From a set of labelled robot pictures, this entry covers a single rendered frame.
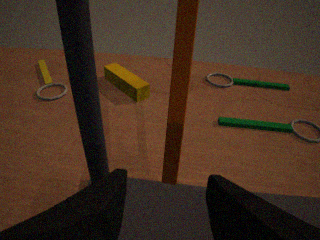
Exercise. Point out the yellow rectangular block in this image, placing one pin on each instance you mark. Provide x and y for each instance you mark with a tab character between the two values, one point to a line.
123	79

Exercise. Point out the grey wire loop with green handle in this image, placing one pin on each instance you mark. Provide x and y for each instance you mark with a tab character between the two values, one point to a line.
247	83
269	126

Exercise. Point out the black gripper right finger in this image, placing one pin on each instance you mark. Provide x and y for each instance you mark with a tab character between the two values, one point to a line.
237	214

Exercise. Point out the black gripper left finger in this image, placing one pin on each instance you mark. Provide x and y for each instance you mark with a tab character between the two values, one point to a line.
94	213

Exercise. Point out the grey loop with yellow handle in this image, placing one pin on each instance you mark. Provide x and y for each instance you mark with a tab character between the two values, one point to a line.
48	83

